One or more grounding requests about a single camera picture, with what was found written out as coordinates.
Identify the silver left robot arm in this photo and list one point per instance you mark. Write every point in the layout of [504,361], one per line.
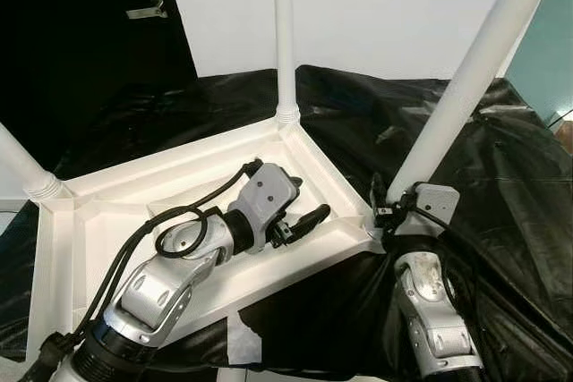
[161,288]

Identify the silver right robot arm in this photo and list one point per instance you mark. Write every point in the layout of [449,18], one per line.
[434,301]

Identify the black plastic table cover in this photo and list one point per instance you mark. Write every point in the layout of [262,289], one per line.
[501,221]

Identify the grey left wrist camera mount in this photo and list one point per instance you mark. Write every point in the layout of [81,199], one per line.
[267,194]

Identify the green glass panel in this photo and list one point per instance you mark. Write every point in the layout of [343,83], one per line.
[557,51]

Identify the black door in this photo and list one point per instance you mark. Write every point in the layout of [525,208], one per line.
[81,42]

